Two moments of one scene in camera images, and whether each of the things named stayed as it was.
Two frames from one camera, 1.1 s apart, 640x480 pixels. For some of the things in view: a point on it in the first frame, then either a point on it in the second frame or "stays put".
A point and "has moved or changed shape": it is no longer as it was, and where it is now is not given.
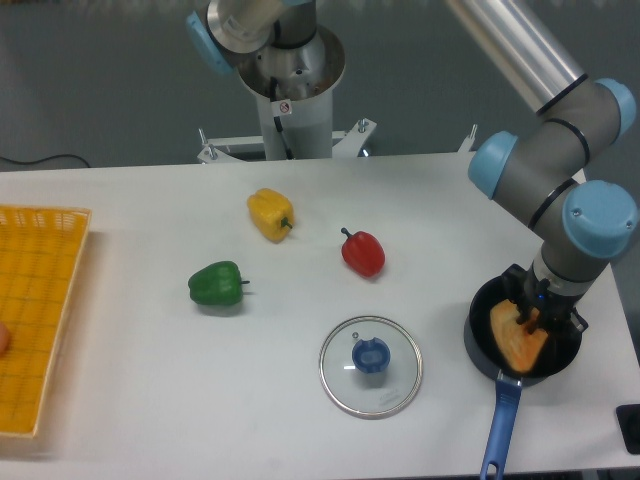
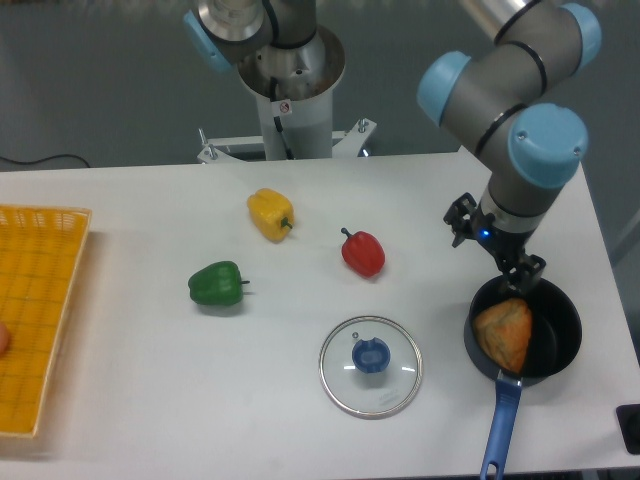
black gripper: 538,304 → 507,244
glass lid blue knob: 371,367 stays put
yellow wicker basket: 42,252 stays put
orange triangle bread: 520,344 has moved or changed shape
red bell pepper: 363,253 stays put
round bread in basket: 5,339 stays put
